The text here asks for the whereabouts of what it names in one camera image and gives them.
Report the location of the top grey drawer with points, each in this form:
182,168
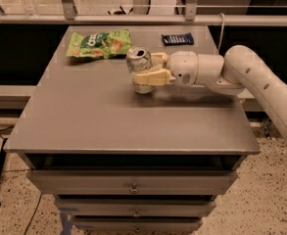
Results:
69,182

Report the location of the grey drawer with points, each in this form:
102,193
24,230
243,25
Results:
69,182
137,224
135,207

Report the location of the green chip bag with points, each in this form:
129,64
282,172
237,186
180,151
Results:
99,45

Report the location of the bottom grey drawer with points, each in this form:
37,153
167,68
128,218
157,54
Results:
137,224

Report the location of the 7up soda can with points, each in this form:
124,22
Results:
138,59

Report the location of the middle grey drawer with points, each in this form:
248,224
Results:
135,207

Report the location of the grey drawer cabinet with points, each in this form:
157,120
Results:
86,116

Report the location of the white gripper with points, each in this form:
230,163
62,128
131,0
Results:
182,68

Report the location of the dark blue snack bar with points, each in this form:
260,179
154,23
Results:
178,39

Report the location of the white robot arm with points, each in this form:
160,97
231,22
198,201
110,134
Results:
239,69

